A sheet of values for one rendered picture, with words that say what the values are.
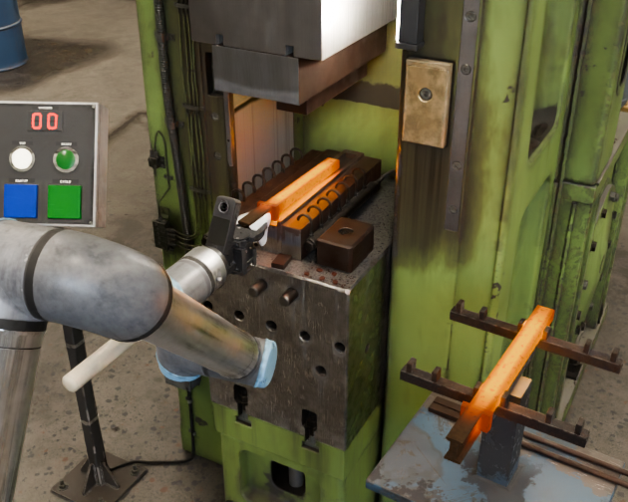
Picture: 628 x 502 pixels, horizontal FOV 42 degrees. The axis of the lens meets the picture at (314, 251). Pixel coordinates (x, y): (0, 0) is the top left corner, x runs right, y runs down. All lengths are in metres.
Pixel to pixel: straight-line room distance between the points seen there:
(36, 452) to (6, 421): 1.69
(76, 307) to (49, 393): 1.98
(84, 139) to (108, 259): 0.92
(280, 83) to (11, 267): 0.78
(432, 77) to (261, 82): 0.33
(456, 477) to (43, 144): 1.13
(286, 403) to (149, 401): 0.98
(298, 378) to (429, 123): 0.65
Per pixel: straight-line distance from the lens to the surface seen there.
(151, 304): 1.03
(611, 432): 2.85
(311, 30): 1.56
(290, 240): 1.76
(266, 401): 1.98
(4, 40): 6.38
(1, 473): 1.10
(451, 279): 1.80
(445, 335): 1.89
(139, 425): 2.77
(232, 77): 1.69
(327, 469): 2.03
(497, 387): 1.36
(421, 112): 1.65
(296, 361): 1.85
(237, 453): 2.18
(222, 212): 1.59
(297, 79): 1.60
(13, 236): 1.05
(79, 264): 1.00
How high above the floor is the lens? 1.83
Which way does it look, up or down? 30 degrees down
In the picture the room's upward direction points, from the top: straight up
